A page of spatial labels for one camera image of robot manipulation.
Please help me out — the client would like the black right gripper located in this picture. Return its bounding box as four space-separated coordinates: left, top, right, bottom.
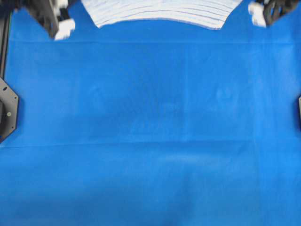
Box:
248 0 300 28

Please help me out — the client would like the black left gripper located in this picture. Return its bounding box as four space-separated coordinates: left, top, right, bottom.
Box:
13 0 76 40

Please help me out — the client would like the white blue striped towel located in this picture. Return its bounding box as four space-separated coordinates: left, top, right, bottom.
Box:
82 0 241 30

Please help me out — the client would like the blue table mat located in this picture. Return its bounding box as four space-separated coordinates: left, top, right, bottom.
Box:
0 0 301 226

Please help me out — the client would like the black aluminium frame rail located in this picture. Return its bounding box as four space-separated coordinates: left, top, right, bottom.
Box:
0 14 11 79

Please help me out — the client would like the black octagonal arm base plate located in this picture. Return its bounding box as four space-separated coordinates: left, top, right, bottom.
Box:
0 78 19 143

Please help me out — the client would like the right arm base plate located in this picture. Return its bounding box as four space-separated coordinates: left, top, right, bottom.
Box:
298 96 301 126

